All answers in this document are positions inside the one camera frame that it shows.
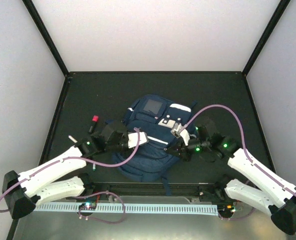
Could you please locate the navy blue student backpack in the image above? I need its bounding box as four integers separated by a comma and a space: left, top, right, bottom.
118, 94, 193, 196

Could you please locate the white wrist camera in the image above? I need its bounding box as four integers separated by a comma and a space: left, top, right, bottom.
127, 132, 149, 149
171, 122, 190, 146

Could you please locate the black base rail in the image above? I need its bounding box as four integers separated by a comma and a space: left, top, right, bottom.
84, 182, 228, 202

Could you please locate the red capped marker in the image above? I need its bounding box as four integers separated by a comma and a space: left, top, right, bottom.
88, 115, 99, 134

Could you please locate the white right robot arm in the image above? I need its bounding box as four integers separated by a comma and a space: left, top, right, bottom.
166, 122, 296, 235

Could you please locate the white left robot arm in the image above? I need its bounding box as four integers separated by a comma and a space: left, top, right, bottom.
0, 121, 147, 220

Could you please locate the white slotted cable duct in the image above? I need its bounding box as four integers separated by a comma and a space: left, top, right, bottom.
35, 202, 218, 216

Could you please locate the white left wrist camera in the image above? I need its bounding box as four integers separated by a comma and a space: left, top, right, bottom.
127, 132, 149, 149

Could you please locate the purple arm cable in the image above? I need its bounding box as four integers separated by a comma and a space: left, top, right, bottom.
0, 126, 141, 213
181, 104, 296, 223

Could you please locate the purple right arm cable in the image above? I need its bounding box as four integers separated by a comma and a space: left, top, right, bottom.
181, 104, 296, 223

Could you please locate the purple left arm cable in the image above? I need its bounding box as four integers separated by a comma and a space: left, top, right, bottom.
0, 126, 141, 213

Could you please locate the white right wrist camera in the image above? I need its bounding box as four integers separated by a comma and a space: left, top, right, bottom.
171, 122, 190, 146

